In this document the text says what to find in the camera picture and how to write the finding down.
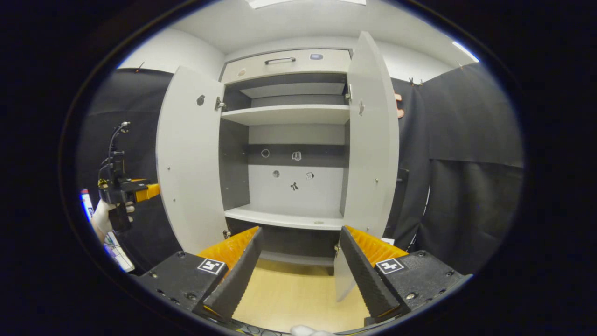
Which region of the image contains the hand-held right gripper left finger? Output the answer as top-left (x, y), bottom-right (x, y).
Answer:
top-left (135, 227), bottom-right (264, 323)

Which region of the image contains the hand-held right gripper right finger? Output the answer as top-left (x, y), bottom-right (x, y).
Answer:
top-left (339, 225), bottom-right (472, 323)

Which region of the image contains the grey cabinet door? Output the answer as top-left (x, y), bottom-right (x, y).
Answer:
top-left (333, 31), bottom-right (400, 301)
top-left (156, 66), bottom-right (229, 255)

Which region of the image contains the white cabinet shelf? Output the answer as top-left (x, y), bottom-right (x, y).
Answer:
top-left (221, 104), bottom-right (350, 126)
top-left (224, 204), bottom-right (346, 231)

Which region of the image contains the grey cabinet drawer front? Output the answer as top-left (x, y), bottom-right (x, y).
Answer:
top-left (221, 49), bottom-right (351, 84)

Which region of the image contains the black backdrop cloth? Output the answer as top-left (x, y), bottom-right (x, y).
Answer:
top-left (77, 63), bottom-right (524, 276)

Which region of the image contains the large ceiling light panel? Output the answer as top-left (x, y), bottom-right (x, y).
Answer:
top-left (246, 0), bottom-right (367, 9)

